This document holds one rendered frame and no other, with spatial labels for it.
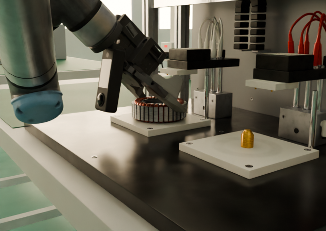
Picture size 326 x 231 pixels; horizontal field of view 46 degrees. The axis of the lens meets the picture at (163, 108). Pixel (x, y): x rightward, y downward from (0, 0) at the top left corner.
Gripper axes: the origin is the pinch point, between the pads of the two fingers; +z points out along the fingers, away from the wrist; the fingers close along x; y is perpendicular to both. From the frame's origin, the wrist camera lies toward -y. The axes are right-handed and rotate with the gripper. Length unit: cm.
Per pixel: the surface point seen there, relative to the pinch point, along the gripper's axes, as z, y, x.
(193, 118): 4.6, 1.9, -4.3
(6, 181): 38, -48, 137
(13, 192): 58, -56, 166
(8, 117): -13.5, -19.7, 32.6
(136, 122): -3.8, -6.0, -0.9
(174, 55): -4.8, 10.3, 0.9
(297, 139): 9.7, 5.8, -24.5
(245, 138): -1.2, -1.4, -24.6
